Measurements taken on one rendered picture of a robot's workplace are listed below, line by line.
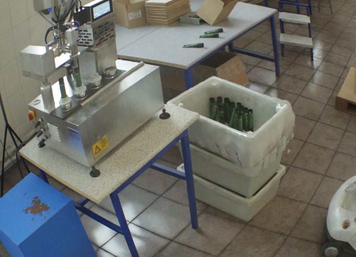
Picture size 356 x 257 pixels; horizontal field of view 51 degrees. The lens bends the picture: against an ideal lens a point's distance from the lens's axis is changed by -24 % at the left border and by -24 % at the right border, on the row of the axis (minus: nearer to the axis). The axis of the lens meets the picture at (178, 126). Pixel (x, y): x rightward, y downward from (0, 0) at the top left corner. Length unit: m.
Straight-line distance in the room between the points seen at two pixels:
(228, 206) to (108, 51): 1.19
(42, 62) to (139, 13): 1.89
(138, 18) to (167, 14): 0.28
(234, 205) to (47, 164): 1.18
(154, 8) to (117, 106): 1.70
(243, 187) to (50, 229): 1.18
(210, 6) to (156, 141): 1.60
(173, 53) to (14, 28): 1.42
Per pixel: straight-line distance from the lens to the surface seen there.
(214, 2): 3.52
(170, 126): 2.33
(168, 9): 3.65
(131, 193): 3.14
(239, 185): 2.62
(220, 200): 2.82
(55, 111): 2.11
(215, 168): 2.67
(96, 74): 2.21
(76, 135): 2.01
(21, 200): 2.34
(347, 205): 2.48
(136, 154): 2.18
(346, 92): 3.98
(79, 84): 2.11
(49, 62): 2.08
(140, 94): 2.24
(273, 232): 2.72
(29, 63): 2.17
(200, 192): 2.92
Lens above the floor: 1.99
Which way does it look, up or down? 32 degrees down
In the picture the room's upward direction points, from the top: 7 degrees counter-clockwise
